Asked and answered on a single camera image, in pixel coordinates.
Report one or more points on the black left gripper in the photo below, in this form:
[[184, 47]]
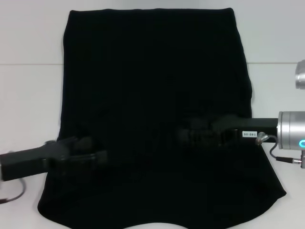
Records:
[[26, 162]]

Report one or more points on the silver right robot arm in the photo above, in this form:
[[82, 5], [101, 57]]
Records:
[[291, 130]]

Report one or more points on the black shirt with FREE print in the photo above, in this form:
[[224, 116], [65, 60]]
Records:
[[152, 71]]

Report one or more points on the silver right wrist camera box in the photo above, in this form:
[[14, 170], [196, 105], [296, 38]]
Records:
[[300, 75]]

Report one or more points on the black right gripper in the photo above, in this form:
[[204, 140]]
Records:
[[257, 125]]

